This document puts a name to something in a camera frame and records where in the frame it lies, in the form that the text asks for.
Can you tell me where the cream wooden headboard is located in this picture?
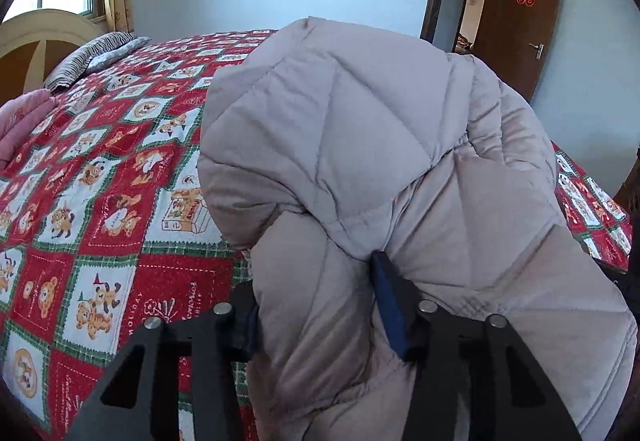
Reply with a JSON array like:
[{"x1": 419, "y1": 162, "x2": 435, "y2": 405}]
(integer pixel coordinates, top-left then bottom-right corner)
[{"x1": 0, "y1": 9, "x2": 105, "y2": 104}]

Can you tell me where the wooden dresser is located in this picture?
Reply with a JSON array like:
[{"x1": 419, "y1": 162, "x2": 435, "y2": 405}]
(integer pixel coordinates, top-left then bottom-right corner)
[{"x1": 614, "y1": 148, "x2": 640, "y2": 216}]

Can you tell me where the beige quilted down jacket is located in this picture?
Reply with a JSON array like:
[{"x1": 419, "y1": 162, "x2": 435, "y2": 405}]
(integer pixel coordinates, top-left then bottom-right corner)
[{"x1": 198, "y1": 18, "x2": 638, "y2": 440}]

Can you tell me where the brown wooden door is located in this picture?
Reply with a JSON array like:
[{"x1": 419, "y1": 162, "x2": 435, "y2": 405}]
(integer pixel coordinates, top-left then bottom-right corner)
[{"x1": 472, "y1": 0, "x2": 560, "y2": 101}]

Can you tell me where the red patchwork bear bedspread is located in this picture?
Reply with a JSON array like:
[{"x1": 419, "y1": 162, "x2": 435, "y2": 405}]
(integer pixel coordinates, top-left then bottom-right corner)
[{"x1": 0, "y1": 27, "x2": 634, "y2": 441}]

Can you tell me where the silver door handle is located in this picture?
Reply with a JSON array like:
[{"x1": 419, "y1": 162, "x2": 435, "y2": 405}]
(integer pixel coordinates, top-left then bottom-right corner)
[{"x1": 528, "y1": 42, "x2": 544, "y2": 61}]

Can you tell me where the pink folded blanket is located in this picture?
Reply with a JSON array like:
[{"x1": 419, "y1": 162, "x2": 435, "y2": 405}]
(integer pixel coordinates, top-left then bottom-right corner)
[{"x1": 0, "y1": 89, "x2": 56, "y2": 168}]

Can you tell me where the striped grey pillow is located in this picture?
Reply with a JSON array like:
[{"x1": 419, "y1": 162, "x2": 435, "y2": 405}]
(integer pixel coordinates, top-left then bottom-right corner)
[{"x1": 43, "y1": 32, "x2": 151, "y2": 92}]

